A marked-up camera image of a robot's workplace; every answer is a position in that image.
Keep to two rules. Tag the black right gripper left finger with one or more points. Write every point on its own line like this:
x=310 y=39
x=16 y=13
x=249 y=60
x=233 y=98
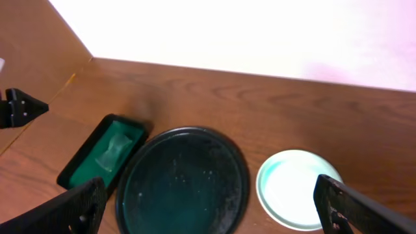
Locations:
x=78 y=210

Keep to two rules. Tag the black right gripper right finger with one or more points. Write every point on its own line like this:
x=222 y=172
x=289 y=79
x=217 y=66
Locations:
x=341 y=209

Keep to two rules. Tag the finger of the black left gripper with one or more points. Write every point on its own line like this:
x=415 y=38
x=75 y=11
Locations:
x=19 y=108

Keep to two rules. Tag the pale green plate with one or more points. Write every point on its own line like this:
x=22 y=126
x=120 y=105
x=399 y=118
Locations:
x=285 y=185

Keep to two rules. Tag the dark green rectangular tray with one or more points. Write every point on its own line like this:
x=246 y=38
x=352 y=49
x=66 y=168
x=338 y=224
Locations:
x=105 y=153

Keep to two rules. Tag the round black tray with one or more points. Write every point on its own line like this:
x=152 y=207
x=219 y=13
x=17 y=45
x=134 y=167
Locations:
x=185 y=180

